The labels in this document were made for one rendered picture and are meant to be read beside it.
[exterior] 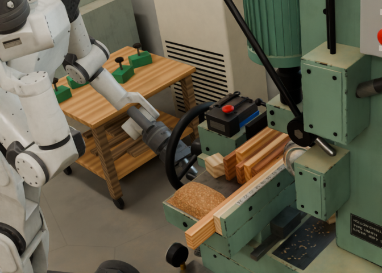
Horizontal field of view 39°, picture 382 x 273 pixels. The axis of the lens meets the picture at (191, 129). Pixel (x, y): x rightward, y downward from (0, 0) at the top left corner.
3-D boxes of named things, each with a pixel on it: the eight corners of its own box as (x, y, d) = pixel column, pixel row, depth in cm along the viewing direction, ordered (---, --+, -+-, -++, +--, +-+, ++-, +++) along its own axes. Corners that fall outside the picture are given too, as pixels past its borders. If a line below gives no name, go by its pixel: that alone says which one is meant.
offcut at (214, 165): (206, 170, 138) (203, 158, 136) (220, 164, 139) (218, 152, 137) (214, 178, 134) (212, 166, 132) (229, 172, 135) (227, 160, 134)
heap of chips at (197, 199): (192, 182, 134) (190, 169, 132) (235, 203, 125) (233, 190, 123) (166, 201, 130) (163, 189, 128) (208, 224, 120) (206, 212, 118)
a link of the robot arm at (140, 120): (147, 152, 181) (125, 130, 185) (170, 129, 182) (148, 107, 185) (138, 145, 171) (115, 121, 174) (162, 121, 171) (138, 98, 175)
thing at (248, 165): (285, 150, 140) (283, 132, 137) (290, 152, 139) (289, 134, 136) (245, 182, 131) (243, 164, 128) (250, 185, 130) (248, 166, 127)
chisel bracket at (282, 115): (285, 119, 136) (282, 90, 132) (333, 136, 127) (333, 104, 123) (266, 133, 132) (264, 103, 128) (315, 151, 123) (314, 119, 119)
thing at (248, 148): (278, 143, 143) (276, 119, 139) (285, 145, 142) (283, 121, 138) (237, 174, 134) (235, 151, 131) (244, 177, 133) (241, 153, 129)
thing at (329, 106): (327, 112, 105) (326, 40, 97) (370, 125, 99) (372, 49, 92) (302, 132, 101) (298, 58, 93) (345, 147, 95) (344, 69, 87)
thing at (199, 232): (328, 129, 145) (328, 116, 143) (335, 131, 144) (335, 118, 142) (187, 245, 116) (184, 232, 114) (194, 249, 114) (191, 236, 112)
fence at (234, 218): (368, 111, 150) (368, 93, 147) (373, 112, 149) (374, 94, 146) (222, 235, 117) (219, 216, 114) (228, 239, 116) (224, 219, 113)
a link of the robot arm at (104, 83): (104, 112, 178) (61, 69, 173) (124, 90, 182) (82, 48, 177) (116, 106, 169) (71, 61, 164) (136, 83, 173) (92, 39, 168)
